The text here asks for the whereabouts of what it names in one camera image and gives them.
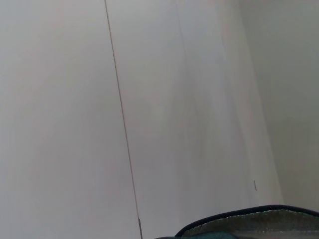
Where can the dark blue insulated lunch bag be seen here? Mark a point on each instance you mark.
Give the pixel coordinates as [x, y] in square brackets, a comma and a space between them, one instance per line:
[249, 224]

